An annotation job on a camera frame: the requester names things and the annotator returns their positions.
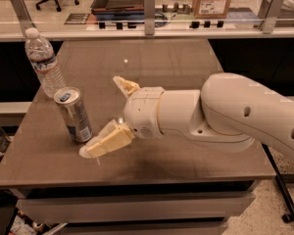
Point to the metal railing post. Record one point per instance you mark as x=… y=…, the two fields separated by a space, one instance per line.
x=149 y=17
x=22 y=15
x=269 y=15

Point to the clear plastic water bottle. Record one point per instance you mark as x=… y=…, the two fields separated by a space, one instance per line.
x=44 y=62

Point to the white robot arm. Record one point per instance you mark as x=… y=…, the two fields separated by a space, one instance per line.
x=228 y=113

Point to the brown cardboard box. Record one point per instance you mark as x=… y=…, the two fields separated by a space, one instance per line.
x=210 y=9

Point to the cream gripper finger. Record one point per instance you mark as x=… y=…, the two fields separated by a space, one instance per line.
x=126 y=87
x=112 y=137

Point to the right metal railing post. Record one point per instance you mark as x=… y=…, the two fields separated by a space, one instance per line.
x=269 y=15

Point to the grey drawer cabinet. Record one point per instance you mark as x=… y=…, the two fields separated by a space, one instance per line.
x=159 y=208

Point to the silver redbull can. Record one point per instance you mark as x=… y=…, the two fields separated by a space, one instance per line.
x=70 y=104

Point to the black floor stand bar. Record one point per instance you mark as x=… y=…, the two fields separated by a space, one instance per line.
x=288 y=217

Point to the middle metal railing post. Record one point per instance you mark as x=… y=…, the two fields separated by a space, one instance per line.
x=149 y=17

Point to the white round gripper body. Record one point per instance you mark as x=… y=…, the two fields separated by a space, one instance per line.
x=143 y=112

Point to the glass railing panel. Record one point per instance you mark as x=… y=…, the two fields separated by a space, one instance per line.
x=74 y=19

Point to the left metal railing post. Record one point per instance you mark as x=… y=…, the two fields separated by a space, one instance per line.
x=22 y=15

